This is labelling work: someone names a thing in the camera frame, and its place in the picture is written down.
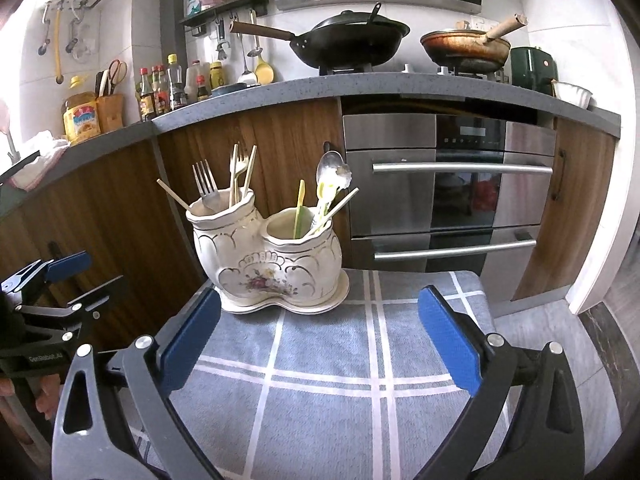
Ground silver fork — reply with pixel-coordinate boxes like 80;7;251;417
192;160;221;212

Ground steel ladle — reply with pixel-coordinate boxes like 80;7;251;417
237;32;258;85

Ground black hanging peeler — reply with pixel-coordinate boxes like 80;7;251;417
215;17;231;61

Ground person's left hand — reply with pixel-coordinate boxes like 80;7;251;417
27;372;63;421

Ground yellow hose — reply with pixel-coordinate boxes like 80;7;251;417
54;2;66;83

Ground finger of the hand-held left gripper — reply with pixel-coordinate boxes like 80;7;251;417
17;275;125;341
2;252;93;306

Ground grey pipe cover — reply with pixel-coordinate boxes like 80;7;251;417
160;0;182;73

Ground stainless steel built-in oven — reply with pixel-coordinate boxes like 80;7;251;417
342;112;557;306

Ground scissors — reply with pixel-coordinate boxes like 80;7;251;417
107;59;128;96

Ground yellow-green plastic stick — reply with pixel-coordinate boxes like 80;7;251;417
294;179;307;239

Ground wooden knife block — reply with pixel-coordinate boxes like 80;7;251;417
96;92;125;133

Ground copper frying pan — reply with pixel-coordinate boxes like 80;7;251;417
420;14;529;74

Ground yellow ladle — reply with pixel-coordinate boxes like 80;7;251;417
255;35;275;85

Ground black wall shelf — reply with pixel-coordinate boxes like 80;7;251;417
179;0;271;28

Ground gas hob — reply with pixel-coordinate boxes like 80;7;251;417
315;62;506;81

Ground gold fork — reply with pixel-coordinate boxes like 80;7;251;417
227;142;250;207

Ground silver spoon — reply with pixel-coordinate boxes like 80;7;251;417
315;151;346;206

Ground white towel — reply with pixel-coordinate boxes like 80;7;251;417
15;132;68;191

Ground yellow oil bottle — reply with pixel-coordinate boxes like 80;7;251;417
62;76;102;147

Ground white fluted bowl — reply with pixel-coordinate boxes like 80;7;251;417
552;80;595;110

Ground steel slotted spoon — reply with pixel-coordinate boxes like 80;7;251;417
247;10;264;58

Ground grey checked tablecloth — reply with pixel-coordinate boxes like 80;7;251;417
115;269;511;480

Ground yellow cap bottle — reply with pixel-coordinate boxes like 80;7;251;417
167;54;188;111

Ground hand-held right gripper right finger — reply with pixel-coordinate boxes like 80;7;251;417
415;285;586;480

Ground red label sauce bottle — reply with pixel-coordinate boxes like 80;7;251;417
151;65;171;115

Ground small ornate spoon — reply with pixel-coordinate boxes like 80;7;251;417
332;162;353;196

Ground green kitchen appliance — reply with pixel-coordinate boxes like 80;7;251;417
510;46;559;96

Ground white plastic jug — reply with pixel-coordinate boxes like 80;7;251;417
186;60;211;96

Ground beige chopstick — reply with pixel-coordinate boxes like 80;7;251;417
310;187;360;233
156;178;191;209
243;145;258;195

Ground wooden cabinet door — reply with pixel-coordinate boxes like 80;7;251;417
0;137;203;356
155;97;351;286
512;117;617;303

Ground dark sauce bottle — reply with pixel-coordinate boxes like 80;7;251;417
137;67;156;122

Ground black wok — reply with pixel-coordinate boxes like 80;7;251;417
229;2;411;70

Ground grey kitchen countertop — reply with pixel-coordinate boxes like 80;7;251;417
0;72;622;221

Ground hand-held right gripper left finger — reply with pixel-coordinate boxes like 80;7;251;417
52;287;222;480

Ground white ceramic utensil holder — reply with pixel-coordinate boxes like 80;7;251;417
186;191;351;315

